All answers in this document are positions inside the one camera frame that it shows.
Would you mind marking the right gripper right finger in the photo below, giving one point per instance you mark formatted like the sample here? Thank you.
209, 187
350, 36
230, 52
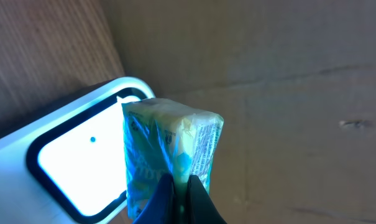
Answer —
200, 208

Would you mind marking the white barcode scanner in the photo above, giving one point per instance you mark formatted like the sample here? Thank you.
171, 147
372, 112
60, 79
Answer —
67, 165

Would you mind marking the small teal white box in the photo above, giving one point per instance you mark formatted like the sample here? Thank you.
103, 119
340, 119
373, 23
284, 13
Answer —
161, 137

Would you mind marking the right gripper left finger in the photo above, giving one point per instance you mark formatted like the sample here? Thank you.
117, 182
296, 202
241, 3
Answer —
160, 207

